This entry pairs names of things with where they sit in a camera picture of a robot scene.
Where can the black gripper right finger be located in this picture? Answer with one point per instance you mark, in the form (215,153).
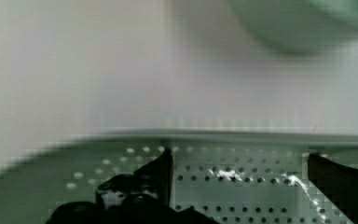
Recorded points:
(339,183)

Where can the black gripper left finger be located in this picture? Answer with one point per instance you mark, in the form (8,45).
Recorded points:
(141,197)

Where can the mint green mug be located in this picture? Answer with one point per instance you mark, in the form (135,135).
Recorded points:
(299,26)

